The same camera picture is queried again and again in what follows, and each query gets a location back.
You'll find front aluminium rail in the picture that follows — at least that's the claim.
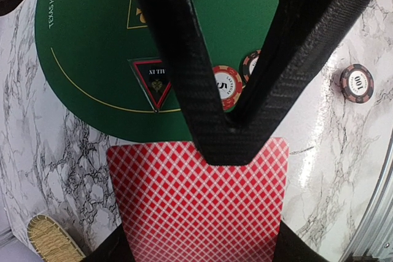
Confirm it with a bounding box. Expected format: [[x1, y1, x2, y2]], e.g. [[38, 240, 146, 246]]
[[346, 142, 392, 261]]

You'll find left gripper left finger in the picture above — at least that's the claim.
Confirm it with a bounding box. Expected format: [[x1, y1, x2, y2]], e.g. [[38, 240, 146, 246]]
[[82, 225, 135, 262]]

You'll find black poker chip stack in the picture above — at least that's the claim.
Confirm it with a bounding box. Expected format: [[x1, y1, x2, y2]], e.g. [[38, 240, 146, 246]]
[[340, 64, 375, 104]]

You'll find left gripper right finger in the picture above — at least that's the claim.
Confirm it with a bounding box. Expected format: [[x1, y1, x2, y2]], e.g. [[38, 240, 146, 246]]
[[273, 221, 325, 262]]

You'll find red playing card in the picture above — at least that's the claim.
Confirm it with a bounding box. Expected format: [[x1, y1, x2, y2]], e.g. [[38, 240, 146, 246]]
[[107, 137, 289, 261]]

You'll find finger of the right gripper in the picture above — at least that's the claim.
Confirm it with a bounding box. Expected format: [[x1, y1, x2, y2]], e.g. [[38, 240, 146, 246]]
[[137, 0, 371, 166]]

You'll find woven bamboo tray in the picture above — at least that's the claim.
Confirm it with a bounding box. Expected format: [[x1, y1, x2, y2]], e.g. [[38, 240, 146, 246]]
[[27, 214, 86, 262]]

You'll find black triangular dealer button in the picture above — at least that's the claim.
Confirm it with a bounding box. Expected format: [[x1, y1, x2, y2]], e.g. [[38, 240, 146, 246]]
[[128, 58, 171, 113]]

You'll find red chip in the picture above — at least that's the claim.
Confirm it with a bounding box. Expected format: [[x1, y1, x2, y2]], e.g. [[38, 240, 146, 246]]
[[212, 65, 243, 111]]

